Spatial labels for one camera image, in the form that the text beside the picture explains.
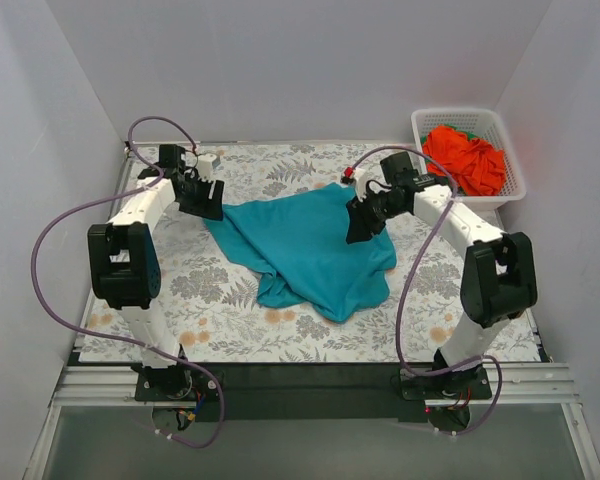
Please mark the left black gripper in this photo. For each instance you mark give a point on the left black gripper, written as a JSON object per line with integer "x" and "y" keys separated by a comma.
{"x": 200, "y": 195}

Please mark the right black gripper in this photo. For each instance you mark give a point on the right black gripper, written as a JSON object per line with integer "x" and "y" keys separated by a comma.
{"x": 368, "y": 211}

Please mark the teal t shirt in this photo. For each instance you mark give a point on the teal t shirt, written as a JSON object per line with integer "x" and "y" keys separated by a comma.
{"x": 297, "y": 245}

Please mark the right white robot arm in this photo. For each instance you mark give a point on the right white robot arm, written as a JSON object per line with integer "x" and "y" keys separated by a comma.
{"x": 498, "y": 282}

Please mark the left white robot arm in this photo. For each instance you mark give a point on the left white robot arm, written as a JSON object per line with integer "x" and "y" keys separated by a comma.
{"x": 125, "y": 270}

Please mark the orange t shirt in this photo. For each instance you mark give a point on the orange t shirt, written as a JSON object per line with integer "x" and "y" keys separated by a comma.
{"x": 478, "y": 167}

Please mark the white plastic basket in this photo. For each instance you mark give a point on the white plastic basket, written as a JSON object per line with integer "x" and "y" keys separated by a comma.
{"x": 485, "y": 124}

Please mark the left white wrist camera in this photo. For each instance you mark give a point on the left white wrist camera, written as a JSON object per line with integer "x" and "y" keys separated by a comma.
{"x": 204, "y": 166}

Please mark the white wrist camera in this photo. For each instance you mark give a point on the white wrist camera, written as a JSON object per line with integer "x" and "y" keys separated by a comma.
{"x": 204, "y": 166}
{"x": 357, "y": 178}

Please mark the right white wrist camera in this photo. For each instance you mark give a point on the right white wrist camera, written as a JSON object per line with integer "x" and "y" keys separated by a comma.
{"x": 357, "y": 178}

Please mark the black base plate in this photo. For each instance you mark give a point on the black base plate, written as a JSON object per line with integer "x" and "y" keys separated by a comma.
{"x": 317, "y": 391}

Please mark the aluminium frame rail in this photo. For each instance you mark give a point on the aluminium frame rail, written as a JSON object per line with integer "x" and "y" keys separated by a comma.
{"x": 104, "y": 423}

